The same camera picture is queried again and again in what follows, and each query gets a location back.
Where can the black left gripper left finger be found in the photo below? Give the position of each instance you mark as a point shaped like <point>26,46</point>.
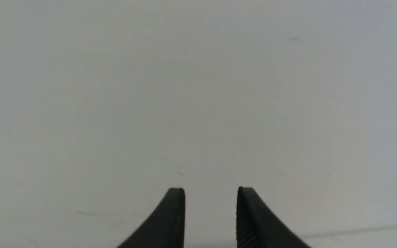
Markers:
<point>164,227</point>

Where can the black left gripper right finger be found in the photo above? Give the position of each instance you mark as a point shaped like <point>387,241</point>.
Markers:
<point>258,227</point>

